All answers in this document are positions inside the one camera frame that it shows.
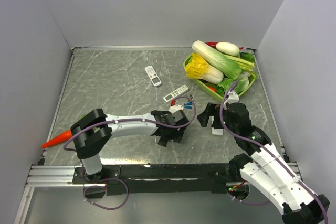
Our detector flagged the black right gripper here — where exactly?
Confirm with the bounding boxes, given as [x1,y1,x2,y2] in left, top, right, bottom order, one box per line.
[196,102,238,135]

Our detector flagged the white remote control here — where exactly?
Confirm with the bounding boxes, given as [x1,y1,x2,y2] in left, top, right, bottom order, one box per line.
[211,127,224,136]

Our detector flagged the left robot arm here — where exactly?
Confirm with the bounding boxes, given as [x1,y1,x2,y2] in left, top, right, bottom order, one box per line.
[70,109,190,183]

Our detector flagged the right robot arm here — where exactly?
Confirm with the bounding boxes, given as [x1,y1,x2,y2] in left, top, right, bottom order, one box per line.
[197,103,330,223]

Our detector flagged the small white button remote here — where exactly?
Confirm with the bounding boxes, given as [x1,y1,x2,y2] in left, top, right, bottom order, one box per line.
[163,84,189,102]

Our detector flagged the white remote with screen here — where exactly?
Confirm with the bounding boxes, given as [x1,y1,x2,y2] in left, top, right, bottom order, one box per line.
[145,66,162,87]

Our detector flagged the green lettuce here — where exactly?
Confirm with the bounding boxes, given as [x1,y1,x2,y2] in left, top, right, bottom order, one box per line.
[216,73,250,96]

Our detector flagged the green plastic tray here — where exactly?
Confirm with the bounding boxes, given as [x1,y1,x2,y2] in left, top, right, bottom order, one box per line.
[183,55,257,102]

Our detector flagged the yellow napa cabbage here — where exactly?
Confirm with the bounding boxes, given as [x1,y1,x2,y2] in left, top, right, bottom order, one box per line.
[184,53,224,84]

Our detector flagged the green napa cabbage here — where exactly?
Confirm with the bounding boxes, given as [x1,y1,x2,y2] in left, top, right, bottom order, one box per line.
[192,40,242,80]

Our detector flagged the green celery stalks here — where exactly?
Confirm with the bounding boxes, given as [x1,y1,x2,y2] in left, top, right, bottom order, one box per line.
[225,52,257,78]

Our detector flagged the white radish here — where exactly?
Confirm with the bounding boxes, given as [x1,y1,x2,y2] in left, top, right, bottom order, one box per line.
[215,42,240,56]

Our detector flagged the red chili pepper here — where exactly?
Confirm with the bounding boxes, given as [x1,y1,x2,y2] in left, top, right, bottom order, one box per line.
[206,42,218,47]

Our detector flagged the orange carrot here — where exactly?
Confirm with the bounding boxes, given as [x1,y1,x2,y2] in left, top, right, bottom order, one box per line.
[41,130,72,149]

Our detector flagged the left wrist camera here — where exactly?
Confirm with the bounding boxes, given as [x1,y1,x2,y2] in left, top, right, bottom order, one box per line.
[169,100,184,114]

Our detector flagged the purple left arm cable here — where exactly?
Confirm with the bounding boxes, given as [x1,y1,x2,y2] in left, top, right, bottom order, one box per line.
[63,97,197,152]

